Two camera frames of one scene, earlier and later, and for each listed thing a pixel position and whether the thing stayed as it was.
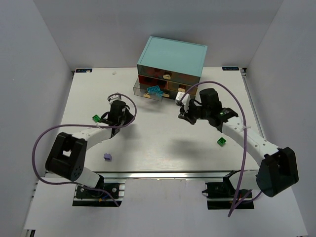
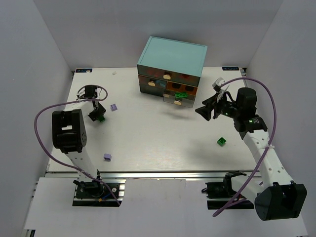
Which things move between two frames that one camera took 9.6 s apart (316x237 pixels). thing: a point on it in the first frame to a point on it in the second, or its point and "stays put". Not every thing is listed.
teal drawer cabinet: x=172 y=66 stays put
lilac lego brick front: x=107 y=156 stays put
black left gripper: x=114 y=129 to x=96 y=112
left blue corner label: x=84 y=70 stays put
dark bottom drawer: x=173 y=94 to x=152 y=90
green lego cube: x=221 y=141 stays put
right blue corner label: x=232 y=68 stays put
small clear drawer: x=140 y=90 to x=149 y=85
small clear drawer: x=180 y=87 to x=169 y=97
